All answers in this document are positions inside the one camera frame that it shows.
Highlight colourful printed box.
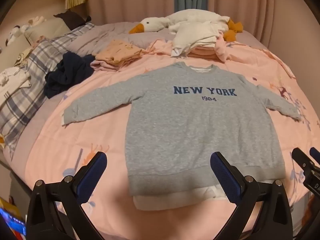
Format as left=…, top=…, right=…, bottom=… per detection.
left=0, top=197, right=27, bottom=240

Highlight white printed garment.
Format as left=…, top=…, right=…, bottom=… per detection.
left=0, top=66, right=32, bottom=111

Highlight plaid pillow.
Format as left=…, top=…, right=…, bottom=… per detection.
left=0, top=22, right=95, bottom=153

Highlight pink crumpled garment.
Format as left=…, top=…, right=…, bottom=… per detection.
left=215, top=36, right=241, bottom=62

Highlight folded salmon pink clothes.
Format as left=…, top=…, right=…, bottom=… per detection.
left=186, top=45, right=221, bottom=60

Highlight dark brown cloth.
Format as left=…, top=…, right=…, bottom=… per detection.
left=53, top=10, right=92, bottom=31

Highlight white goose plush toy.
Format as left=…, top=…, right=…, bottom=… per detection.
left=129, top=9, right=244, bottom=42

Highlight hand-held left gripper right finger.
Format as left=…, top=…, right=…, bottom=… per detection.
left=210, top=151, right=293, bottom=240

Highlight folded pale pink garment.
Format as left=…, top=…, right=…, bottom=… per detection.
left=90, top=59, right=131, bottom=73

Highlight grey printed sweatshirt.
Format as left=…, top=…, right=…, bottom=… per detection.
left=62, top=62, right=302, bottom=211

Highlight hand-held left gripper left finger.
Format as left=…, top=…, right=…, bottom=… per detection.
left=26, top=151, right=108, bottom=240

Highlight pink printed duvet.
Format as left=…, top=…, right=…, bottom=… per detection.
left=24, top=39, right=320, bottom=238

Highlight stack of folded clothes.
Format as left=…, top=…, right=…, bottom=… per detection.
left=170, top=21, right=220, bottom=57

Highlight navy blue crumpled cloth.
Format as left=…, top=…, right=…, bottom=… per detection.
left=44, top=51, right=96, bottom=99

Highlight pink beige curtain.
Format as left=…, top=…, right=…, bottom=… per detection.
left=85, top=0, right=277, bottom=44

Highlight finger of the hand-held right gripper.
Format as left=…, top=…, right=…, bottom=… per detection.
left=292, top=147, right=313, bottom=173
left=309, top=147, right=320, bottom=164

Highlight beige pillow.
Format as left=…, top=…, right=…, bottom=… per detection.
left=24, top=17, right=73, bottom=44

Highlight folded peach printed clothes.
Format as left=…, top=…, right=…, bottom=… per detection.
left=96, top=39, right=148, bottom=64

